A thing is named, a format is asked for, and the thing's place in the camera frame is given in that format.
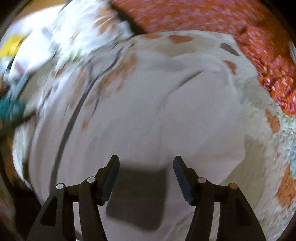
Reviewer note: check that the pale pink floral cardigan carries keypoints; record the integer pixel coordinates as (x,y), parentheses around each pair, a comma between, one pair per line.
(146,107)

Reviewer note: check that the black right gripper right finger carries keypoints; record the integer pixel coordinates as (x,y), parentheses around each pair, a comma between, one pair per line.
(237,221)

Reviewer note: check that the yellow plastic bag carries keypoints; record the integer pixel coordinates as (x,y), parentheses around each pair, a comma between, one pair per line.
(11,46)

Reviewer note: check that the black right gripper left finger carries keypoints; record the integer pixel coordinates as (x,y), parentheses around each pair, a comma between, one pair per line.
(55,220)

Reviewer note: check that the orange floral bed sheet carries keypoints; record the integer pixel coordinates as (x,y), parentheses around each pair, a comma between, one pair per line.
(265,44)

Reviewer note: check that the patchwork heart quilt bedspread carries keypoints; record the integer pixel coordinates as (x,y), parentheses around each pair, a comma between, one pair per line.
(269,135)

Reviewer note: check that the teal plastic basket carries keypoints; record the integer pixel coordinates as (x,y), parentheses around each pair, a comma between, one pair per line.
(11,110)

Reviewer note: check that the white floral pillow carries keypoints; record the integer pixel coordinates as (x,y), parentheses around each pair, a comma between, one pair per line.
(69,31)

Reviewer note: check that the orange floral pillow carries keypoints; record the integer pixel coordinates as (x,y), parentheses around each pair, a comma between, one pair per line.
(214,16)

